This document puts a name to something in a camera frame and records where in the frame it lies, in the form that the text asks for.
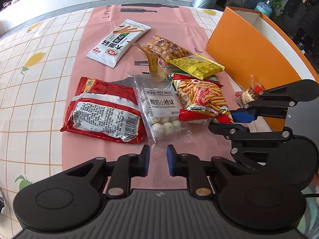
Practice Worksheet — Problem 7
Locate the orange cardboard box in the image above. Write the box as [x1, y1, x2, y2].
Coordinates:
[205, 6, 319, 132]

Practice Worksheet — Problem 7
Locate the checkered lemon tablecloth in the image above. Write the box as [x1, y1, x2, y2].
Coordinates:
[0, 4, 273, 239]

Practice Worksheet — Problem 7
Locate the clear peanut snack bag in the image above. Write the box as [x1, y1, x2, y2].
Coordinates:
[142, 36, 192, 67]

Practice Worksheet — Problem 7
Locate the blue water jug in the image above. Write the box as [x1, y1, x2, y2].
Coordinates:
[255, 0, 273, 17]

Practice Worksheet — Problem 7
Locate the yellow snack packet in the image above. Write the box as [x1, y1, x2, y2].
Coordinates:
[168, 54, 225, 80]

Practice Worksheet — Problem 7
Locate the pink paper table runner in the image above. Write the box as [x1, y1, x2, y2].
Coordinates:
[62, 6, 231, 189]

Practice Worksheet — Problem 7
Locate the red fries snack bag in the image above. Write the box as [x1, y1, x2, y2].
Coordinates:
[170, 72, 234, 123]

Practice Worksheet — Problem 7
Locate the clear yogurt hawthorn ball bag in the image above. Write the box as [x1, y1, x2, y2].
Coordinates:
[132, 74, 186, 143]

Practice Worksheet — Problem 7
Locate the red silver snack bag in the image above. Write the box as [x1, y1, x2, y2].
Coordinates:
[60, 77, 147, 144]

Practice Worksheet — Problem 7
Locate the small clear red candy pack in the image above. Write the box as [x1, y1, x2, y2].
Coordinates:
[234, 75, 264, 107]

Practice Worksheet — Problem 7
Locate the white spicy strip snack pack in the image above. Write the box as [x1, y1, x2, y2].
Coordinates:
[86, 19, 151, 68]

